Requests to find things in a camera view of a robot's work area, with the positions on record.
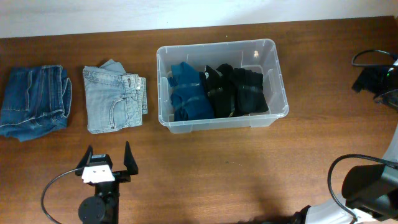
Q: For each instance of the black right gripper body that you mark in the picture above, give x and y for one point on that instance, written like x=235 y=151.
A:
x=379 y=81

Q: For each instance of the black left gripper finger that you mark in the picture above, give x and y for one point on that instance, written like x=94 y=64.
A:
x=129 y=161
x=86 y=158

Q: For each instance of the light blue jeans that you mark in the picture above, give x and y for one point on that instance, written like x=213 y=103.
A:
x=115 y=99

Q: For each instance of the teal garment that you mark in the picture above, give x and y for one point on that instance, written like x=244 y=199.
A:
x=188 y=97

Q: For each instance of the black garment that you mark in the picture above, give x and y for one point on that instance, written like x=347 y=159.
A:
x=249 y=91
x=219 y=90

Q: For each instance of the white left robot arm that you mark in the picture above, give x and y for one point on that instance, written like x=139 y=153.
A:
x=103 y=206

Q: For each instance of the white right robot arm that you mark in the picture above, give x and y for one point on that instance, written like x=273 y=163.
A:
x=369 y=192

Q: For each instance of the dark blue folded jeans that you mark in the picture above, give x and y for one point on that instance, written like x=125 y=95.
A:
x=37 y=101

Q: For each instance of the clear plastic storage bin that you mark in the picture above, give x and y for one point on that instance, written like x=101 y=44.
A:
x=258 y=55

